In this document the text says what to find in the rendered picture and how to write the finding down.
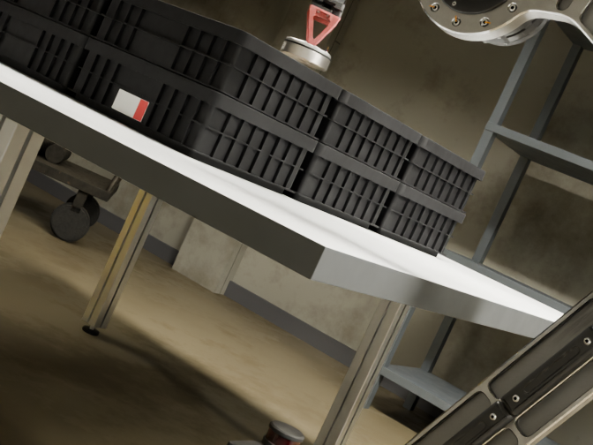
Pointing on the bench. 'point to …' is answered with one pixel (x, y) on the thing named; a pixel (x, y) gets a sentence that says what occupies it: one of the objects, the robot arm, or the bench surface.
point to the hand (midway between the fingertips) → (311, 42)
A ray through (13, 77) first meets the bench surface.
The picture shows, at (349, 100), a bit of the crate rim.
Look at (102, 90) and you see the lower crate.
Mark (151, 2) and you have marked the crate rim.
